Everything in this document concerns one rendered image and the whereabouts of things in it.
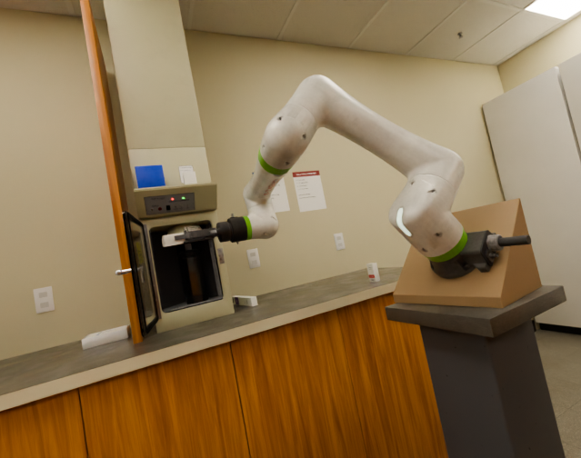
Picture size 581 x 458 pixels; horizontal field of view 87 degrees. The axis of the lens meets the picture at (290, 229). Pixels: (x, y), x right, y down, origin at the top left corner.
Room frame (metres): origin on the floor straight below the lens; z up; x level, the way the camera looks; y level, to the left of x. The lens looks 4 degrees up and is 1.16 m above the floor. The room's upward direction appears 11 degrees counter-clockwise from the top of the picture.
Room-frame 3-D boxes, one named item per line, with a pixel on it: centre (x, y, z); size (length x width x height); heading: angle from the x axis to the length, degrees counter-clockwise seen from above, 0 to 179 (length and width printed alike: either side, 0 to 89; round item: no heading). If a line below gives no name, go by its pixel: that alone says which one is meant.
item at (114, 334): (1.30, 0.84, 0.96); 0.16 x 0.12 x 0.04; 114
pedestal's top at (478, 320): (0.88, -0.45, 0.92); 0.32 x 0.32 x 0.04; 26
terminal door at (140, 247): (1.09, 0.55, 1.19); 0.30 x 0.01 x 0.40; 17
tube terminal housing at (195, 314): (1.43, 0.51, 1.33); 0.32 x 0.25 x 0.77; 115
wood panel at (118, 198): (1.36, 0.73, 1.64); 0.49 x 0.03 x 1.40; 25
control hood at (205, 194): (1.26, 0.43, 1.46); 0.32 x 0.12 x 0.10; 115
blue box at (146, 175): (1.23, 0.52, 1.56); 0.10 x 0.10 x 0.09; 25
